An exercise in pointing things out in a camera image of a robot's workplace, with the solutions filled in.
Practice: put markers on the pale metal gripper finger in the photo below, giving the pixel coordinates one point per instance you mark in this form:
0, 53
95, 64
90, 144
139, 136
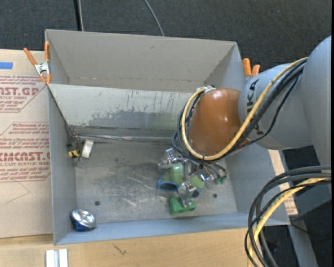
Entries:
169, 158
186, 191

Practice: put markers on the pale green soft block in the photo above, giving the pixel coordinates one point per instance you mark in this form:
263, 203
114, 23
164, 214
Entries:
177, 172

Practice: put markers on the green toy block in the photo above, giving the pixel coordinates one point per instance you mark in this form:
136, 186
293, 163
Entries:
176, 207

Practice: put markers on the grey metal bin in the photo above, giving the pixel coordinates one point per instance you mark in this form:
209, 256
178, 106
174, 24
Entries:
122, 177

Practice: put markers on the white tape roll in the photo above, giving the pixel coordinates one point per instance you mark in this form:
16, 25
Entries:
87, 148

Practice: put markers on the yellow and black small tool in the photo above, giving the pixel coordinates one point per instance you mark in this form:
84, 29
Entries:
73, 152

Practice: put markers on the blue metal can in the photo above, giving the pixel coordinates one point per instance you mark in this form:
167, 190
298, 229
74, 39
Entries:
83, 220

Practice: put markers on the brown cardboard board red print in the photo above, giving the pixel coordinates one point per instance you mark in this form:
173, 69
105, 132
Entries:
22, 193

